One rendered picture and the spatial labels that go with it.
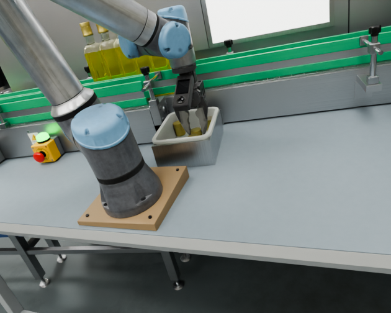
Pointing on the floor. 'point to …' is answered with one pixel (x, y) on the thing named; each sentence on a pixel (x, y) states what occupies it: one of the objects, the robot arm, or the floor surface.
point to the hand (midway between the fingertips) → (196, 132)
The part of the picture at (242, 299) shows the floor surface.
